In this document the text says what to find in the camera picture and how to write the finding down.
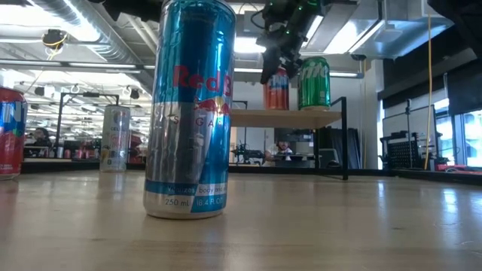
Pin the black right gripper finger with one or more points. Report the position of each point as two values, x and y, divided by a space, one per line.
293 66
269 67

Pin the orange red Fanta can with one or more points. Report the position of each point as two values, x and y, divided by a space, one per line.
11 143
279 94

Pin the green Sprite can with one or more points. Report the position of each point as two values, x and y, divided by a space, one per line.
314 86

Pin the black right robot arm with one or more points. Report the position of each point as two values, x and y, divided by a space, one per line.
463 19

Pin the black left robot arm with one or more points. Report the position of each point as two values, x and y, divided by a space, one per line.
132 7

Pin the black background robot arm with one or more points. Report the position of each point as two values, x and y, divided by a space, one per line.
246 153

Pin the person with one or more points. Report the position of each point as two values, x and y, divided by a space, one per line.
40 137
280 148

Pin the blue silver Red Bull can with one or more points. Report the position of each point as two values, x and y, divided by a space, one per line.
188 131

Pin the thin black stand pole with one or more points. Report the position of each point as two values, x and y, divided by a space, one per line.
408 128

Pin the black perforated rack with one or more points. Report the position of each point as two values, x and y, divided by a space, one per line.
401 152

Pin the clear plastic cup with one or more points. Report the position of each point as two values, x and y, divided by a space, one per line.
115 139

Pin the black ceiling-mounted device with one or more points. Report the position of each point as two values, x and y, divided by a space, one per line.
53 38

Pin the wooden shelf with black frame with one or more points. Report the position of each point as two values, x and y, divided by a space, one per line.
286 118

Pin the black background rig frame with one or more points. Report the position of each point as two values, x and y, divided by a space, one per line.
60 120

